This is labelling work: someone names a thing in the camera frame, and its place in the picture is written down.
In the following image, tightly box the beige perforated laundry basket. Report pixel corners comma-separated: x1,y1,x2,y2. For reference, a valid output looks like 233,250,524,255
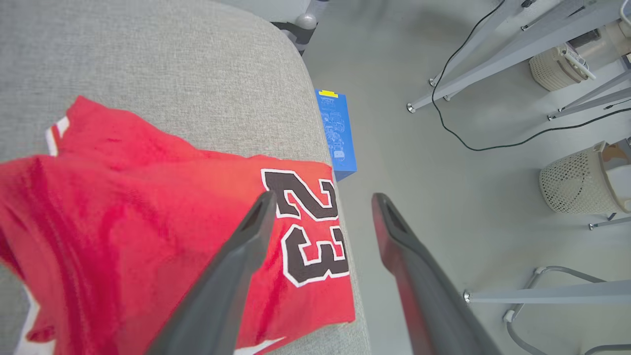
529,43,597,92
539,141,631,215

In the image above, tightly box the grey metal frame leg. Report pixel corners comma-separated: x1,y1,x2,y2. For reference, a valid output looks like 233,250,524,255
407,0,624,113
429,0,526,88
463,280,631,304
589,215,631,231
547,69,631,121

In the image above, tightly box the red basketball jersey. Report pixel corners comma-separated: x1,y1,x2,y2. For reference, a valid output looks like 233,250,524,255
0,95,356,355

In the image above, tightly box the thin black floor cable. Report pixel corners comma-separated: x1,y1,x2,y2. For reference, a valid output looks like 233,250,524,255
431,0,631,152

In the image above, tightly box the white bent tube frame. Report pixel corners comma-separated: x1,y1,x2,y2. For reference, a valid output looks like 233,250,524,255
503,266,631,355

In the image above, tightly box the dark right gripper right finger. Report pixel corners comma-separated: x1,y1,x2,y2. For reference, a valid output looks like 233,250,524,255
371,193,501,355

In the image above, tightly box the blue cardboard box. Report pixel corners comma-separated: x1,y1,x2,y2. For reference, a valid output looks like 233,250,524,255
315,90,357,181

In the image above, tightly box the grey fabric sofa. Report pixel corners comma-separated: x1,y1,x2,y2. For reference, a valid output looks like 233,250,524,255
0,0,371,355

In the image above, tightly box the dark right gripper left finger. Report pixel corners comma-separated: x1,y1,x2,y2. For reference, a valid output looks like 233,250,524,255
148,191,278,355

